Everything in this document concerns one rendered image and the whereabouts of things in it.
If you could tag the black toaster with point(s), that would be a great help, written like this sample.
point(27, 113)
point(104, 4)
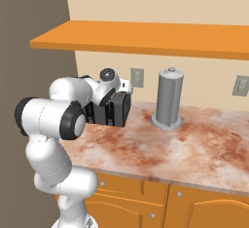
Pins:
point(119, 110)

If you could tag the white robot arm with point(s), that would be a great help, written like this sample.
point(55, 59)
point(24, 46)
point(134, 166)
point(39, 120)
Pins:
point(48, 115)

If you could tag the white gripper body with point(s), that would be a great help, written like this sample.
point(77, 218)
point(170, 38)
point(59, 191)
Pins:
point(125, 86)

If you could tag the silver round knob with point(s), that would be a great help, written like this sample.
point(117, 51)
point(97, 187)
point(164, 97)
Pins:
point(102, 183)
point(178, 193)
point(152, 215)

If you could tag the grey cylindrical canister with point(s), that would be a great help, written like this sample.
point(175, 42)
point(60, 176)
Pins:
point(168, 95)

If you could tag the orange wall shelf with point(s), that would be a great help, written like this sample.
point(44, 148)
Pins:
point(146, 38)

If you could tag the grey wall outlet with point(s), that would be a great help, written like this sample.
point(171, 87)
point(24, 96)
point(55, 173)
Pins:
point(137, 77)
point(241, 85)

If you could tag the orange drawer front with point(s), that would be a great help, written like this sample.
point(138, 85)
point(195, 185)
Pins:
point(126, 188)

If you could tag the orange cupboard door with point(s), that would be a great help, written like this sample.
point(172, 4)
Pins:
point(210, 210)
point(123, 214)

